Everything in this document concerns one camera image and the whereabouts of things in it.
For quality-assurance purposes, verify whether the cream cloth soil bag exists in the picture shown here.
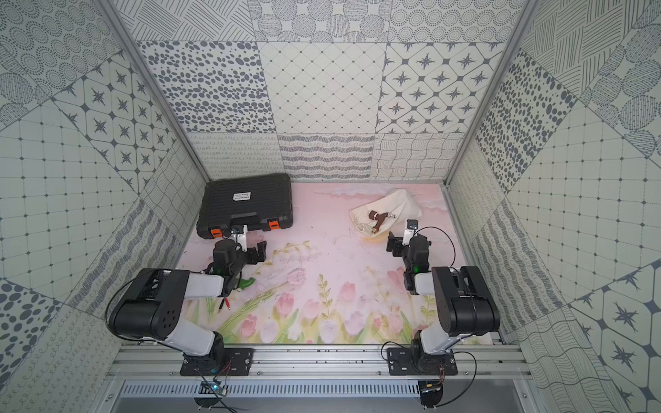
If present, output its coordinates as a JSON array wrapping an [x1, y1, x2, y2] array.
[[349, 189, 423, 237]]

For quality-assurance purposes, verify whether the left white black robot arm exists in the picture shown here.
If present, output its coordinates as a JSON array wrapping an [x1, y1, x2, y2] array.
[[105, 239, 267, 377]]

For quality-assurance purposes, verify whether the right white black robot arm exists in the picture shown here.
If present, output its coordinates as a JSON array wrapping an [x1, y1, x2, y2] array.
[[387, 230, 501, 376]]

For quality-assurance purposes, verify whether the black plastic tool case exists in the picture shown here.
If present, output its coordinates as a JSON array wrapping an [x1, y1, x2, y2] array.
[[196, 173, 294, 239]]

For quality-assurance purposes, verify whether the small green circuit board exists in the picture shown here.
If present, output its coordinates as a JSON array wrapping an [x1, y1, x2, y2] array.
[[200, 382, 228, 399]]

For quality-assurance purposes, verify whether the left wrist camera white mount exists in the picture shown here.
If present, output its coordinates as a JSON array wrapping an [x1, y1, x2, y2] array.
[[231, 225, 248, 252]]

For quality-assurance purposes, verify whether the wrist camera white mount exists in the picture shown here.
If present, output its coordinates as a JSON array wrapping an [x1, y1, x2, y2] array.
[[402, 220, 418, 246], [231, 225, 248, 252]]

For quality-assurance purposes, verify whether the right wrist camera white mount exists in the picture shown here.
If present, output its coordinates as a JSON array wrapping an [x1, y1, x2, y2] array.
[[402, 220, 418, 246]]

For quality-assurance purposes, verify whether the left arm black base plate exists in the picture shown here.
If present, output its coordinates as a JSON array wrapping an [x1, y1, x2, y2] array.
[[180, 348, 255, 378]]

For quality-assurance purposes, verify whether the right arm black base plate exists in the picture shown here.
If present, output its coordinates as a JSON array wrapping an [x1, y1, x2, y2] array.
[[386, 347, 458, 376]]

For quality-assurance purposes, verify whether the black round controller under rail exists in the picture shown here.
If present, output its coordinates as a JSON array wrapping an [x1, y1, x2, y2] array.
[[418, 380, 444, 409]]

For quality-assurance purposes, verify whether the aluminium mounting rail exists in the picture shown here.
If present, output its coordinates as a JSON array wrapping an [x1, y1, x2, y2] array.
[[107, 344, 532, 380]]

